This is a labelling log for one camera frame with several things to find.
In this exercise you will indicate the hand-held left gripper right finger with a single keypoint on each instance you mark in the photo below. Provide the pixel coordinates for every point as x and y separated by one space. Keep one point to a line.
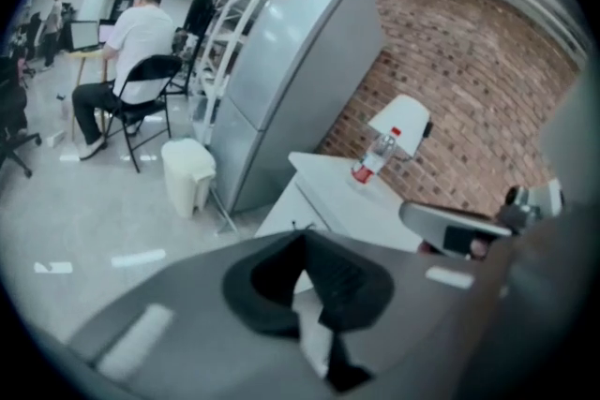
356 290

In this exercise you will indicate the black television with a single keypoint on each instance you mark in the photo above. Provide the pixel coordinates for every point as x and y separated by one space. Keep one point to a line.
199 9

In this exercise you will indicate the wooden table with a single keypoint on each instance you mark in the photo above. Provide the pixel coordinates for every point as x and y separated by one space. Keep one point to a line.
82 56

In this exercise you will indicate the black office chair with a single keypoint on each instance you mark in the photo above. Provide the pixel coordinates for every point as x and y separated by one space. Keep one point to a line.
11 108

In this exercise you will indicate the grey refrigerator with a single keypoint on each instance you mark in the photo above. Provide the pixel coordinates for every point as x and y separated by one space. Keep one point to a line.
290 84

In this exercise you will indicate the plastic bottle with red label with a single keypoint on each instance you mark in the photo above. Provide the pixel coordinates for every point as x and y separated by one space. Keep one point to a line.
375 159

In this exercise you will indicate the white desk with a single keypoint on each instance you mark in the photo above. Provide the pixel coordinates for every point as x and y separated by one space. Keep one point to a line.
328 182

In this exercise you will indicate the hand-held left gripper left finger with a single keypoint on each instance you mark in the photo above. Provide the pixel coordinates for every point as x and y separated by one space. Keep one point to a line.
244 295

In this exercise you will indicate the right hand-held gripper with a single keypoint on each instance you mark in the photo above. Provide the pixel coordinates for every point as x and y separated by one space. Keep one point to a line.
431 222

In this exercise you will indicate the cream trash bin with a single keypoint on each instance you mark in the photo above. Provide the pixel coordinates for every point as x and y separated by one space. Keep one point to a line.
185 173

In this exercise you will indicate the black folding chair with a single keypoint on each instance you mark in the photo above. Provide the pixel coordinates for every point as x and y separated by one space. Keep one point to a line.
150 70

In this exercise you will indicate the computer monitor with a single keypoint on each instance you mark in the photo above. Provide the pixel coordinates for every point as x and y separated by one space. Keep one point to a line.
84 35

